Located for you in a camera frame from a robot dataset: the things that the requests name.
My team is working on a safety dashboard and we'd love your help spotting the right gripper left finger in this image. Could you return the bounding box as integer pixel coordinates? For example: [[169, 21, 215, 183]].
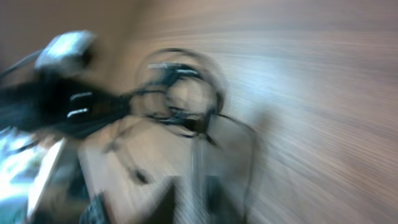
[[142, 177, 177, 224]]

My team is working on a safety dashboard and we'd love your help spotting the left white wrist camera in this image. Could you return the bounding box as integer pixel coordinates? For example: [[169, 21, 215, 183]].
[[34, 30, 97, 77]]

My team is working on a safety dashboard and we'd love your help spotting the black USB cable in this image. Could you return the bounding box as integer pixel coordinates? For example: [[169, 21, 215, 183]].
[[102, 47, 259, 218]]

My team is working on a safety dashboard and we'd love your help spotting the left camera black cable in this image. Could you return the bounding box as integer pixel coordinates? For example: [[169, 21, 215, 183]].
[[0, 49, 43, 80]]

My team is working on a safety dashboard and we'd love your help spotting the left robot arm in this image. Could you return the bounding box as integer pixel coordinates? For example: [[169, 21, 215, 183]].
[[1, 74, 130, 223]]

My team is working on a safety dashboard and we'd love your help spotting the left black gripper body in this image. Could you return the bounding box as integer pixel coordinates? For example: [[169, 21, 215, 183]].
[[40, 78, 131, 137]]

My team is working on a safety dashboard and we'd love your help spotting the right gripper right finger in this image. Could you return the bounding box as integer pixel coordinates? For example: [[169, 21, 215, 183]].
[[206, 175, 243, 224]]

